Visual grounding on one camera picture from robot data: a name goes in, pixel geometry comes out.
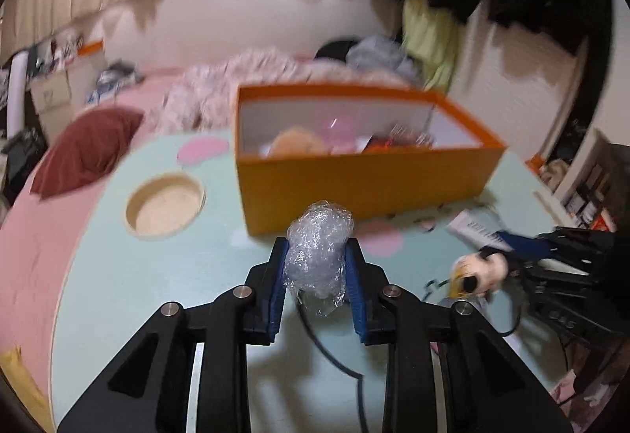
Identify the orange cardboard box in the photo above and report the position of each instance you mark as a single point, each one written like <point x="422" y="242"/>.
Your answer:
<point x="344" y="187"/>

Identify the white paper roll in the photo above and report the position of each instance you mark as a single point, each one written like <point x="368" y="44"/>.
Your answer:
<point x="16" y="93"/>

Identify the small mouse plush figure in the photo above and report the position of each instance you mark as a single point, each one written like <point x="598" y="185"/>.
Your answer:
<point x="485" y="268"/>

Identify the white cosmetic tube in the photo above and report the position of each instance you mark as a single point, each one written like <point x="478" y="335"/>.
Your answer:
<point x="470" y="229"/>

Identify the dark red pillow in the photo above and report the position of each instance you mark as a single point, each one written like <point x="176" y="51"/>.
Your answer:
<point x="83" y="147"/>

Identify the yellow-green hanging cloth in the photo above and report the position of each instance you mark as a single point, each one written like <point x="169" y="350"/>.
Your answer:
<point x="433" y="39"/>

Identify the clear bubble wrap ball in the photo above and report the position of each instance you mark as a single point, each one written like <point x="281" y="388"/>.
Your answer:
<point x="320" y="246"/>

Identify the white padded headboard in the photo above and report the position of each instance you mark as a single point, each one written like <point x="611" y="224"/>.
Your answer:
<point x="246" y="19"/>

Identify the grey-blue crumpled garment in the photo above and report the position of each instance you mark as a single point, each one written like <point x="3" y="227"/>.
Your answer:
<point x="379" y="51"/>

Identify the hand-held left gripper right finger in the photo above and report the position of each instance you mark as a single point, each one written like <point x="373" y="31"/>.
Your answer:
<point x="357" y="295"/>

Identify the clear pink plastic item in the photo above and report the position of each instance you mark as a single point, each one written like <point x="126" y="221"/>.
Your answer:
<point x="339" y="128"/>

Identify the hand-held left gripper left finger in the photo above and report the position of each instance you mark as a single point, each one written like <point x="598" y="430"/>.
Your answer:
<point x="278" y="285"/>

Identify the pink floral blanket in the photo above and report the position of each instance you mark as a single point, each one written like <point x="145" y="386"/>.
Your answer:
<point x="246" y="74"/>

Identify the black crumpled garment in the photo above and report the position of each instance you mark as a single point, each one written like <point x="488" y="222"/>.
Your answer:
<point x="334" y="50"/>

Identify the brown cardboard box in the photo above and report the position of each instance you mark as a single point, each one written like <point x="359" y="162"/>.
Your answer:
<point x="49" y="93"/>

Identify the beige round plush toy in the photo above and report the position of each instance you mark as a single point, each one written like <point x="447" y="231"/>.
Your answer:
<point x="295" y="142"/>

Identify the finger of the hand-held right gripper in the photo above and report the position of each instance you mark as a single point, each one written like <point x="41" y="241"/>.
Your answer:
<point x="541" y="248"/>
<point x="561" y="295"/>

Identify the grey small cloth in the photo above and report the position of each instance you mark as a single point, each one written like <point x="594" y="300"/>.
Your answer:
<point x="115" y="78"/>

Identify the cluttered shelf unit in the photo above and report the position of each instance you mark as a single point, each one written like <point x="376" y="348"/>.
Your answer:
<point x="590" y="187"/>

